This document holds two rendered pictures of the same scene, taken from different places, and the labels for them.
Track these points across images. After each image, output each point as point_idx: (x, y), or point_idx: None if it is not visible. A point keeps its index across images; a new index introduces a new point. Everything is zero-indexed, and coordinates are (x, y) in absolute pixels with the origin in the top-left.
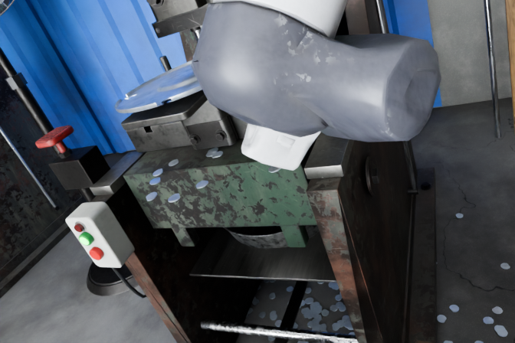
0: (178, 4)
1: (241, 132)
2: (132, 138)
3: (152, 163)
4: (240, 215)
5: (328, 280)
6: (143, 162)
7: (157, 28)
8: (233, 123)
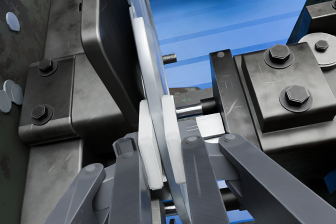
0: (269, 88)
1: (41, 152)
2: None
3: None
4: None
5: None
6: None
7: (223, 54)
8: (60, 141)
